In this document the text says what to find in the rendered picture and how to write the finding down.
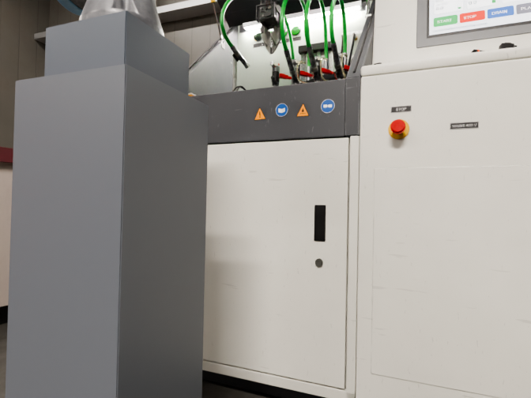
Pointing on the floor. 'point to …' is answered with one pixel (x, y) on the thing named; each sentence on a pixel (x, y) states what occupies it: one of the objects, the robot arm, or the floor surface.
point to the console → (443, 221)
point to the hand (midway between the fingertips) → (272, 50)
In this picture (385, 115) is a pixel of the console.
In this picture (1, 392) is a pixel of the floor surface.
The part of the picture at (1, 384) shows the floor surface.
